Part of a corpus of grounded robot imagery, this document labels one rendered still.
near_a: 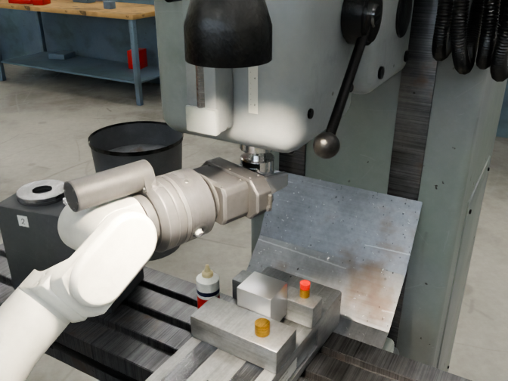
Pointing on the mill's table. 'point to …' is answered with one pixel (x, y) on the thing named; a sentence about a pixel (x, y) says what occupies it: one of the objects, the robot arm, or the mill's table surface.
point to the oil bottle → (207, 286)
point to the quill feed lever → (371, 20)
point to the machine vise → (218, 363)
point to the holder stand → (38, 232)
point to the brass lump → (261, 327)
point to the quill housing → (267, 75)
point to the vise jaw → (243, 334)
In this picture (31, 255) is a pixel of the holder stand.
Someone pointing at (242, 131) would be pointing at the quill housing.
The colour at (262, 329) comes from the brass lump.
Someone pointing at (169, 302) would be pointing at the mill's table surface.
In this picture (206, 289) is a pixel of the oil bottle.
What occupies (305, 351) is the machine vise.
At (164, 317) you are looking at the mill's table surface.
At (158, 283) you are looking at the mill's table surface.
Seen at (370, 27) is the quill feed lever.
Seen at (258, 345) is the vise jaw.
